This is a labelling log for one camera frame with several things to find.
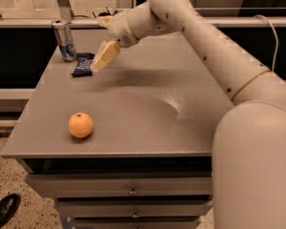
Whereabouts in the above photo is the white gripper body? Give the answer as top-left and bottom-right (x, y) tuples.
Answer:
(108, 10), (138, 48)

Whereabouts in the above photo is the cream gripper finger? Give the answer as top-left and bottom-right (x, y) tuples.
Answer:
(91, 40), (120, 73)
(96, 15), (112, 27)

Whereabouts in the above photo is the dark blue rxbar wrapper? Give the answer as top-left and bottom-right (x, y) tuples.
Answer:
(71, 52), (94, 77)

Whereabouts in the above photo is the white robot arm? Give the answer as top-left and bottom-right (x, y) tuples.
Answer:
(92, 0), (286, 229)

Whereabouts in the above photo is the silver blue redbull can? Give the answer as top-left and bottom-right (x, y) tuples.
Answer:
(51, 19), (76, 62)

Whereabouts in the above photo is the grey metal railing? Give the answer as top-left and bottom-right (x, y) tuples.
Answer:
(0, 0), (286, 30)

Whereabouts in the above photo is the orange fruit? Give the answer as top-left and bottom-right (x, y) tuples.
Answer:
(68, 113), (93, 138)

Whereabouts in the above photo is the grey drawer cabinet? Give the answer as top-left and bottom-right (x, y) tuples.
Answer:
(1, 28), (236, 229)

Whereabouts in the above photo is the top grey drawer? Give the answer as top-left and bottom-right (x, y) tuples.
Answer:
(26, 173), (212, 198)

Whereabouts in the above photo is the grey drawer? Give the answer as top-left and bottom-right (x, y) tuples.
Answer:
(26, 173), (212, 198)
(72, 218), (200, 229)
(55, 199), (212, 219)

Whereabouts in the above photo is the middle grey drawer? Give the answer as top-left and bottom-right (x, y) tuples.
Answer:
(55, 199), (212, 219)

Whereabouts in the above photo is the bottom grey drawer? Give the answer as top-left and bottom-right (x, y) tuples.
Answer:
(72, 218), (200, 229)

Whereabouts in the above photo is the black leather shoe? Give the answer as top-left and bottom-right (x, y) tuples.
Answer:
(0, 194), (21, 229)

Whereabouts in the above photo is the white cable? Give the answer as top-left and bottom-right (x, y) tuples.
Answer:
(254, 14), (279, 73)

